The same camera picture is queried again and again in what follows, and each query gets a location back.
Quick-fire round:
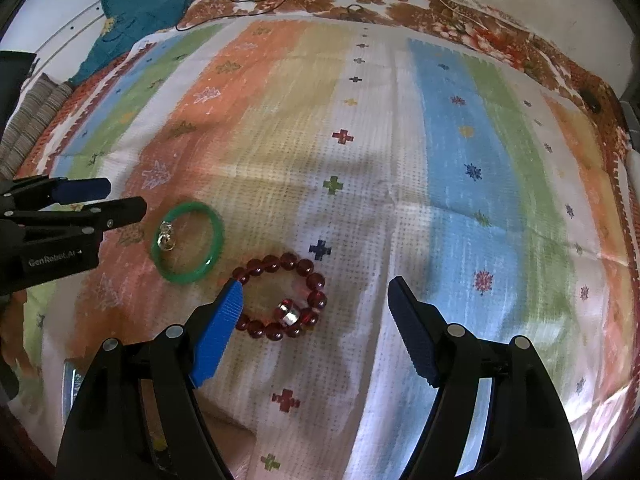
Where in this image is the silver jewelry tray box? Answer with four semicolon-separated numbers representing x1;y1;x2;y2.
61;358;87;422

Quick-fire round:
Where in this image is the dark red bead bracelet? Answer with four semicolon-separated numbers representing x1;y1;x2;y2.
231;251;329;342

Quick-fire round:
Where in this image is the green jade bangle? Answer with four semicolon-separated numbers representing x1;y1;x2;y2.
150;202;224;285

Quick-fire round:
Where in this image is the striped colourful blanket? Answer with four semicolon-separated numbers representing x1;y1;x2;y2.
8;12;637;480

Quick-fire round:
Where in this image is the grey striped folded cloth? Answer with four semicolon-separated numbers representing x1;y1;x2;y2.
1;74;73;180

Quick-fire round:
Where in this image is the brown floral bedsheet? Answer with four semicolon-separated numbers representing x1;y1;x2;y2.
0;0;640;480

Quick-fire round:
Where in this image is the teal shirt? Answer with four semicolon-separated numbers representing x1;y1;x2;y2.
70;0;192;87

